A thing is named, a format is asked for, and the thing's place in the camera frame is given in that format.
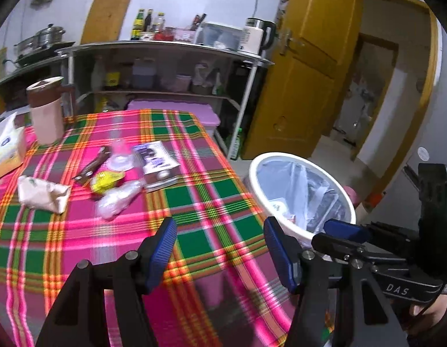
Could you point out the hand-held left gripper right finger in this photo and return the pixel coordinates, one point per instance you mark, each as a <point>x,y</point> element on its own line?
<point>281,256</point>

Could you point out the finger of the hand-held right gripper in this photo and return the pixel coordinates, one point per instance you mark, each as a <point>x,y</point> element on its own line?
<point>344,229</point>
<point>335,244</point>

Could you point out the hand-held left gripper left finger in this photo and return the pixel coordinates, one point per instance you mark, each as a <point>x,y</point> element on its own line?
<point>160,253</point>

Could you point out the white round trash bin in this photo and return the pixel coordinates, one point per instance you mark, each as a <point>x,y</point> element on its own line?
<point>272,215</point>

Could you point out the clear plastic bag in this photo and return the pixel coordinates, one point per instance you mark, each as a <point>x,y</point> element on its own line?
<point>116,198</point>

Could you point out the small grey printed box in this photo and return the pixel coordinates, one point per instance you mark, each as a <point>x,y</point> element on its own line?
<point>156,164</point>

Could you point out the yellow wrapper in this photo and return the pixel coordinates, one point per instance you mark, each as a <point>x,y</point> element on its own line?
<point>104,181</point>

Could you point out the clear plastic cup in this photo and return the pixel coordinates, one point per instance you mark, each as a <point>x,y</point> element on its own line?
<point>119,155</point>

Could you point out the brown snack wrapper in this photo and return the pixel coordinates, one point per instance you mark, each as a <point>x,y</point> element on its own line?
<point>91,168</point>

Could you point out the beige paper bag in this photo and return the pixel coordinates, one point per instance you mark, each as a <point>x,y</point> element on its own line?
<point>42,195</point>

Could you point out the pink plastic stool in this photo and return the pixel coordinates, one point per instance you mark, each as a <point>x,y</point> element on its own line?
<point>352,195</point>

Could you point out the translucent plastic bin liner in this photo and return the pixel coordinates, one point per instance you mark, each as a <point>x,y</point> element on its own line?
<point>310,188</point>

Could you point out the pink green plaid tablecloth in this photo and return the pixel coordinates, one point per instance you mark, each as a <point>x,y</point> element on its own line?
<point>209,195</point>

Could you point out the green plastic bottle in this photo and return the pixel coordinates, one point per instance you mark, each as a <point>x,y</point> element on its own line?
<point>237,144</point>

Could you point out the pink plastic bin lid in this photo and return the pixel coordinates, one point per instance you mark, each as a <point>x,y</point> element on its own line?
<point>172,110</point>

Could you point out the yellow wooden door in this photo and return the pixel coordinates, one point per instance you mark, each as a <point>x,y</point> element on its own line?
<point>306,72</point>

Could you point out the pink pitcher with brown lid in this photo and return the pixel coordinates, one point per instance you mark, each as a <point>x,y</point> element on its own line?
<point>46,115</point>

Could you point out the blue-grey jerry can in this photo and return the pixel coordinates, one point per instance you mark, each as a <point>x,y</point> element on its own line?
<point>144,74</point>

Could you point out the yellow-labelled jar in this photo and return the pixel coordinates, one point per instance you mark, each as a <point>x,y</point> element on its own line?
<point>113,78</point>

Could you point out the bundle of plastic bags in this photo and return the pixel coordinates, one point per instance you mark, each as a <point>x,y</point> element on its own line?
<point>205,72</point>

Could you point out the yellow white tissue pack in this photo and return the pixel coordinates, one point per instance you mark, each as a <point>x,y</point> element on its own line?
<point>3,144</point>

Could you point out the metal shelf unit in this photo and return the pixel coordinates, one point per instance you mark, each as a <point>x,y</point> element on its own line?
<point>165,45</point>

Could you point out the white electric kettle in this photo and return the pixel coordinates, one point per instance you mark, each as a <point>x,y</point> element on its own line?
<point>254,38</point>

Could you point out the red bowl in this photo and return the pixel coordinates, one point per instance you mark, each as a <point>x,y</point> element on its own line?
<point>163,34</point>

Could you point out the pink utensil box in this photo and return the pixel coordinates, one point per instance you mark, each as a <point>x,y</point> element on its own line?
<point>183,34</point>

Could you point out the grey side table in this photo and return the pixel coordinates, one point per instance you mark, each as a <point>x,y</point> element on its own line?
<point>28,70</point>

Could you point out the clear storage container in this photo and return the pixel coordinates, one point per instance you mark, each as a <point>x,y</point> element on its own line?
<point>223,36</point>

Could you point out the green bottle with yellow label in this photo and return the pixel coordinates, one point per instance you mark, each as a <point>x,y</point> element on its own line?
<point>137,25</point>

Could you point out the clear condiment bottle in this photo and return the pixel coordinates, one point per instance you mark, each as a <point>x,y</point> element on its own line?
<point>159,23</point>

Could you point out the dark sauce bottle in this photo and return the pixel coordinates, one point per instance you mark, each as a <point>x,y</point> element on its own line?
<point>148,21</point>

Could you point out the wooden cutting board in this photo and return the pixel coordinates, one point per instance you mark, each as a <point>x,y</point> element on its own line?
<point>107,16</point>

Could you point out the large steel pot with lid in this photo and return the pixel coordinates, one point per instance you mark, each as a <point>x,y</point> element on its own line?
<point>50,36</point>

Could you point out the small steel pot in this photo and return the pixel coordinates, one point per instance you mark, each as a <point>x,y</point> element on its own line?
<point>24,45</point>

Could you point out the yellowish power strip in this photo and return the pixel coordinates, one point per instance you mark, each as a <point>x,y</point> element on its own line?
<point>1,61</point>

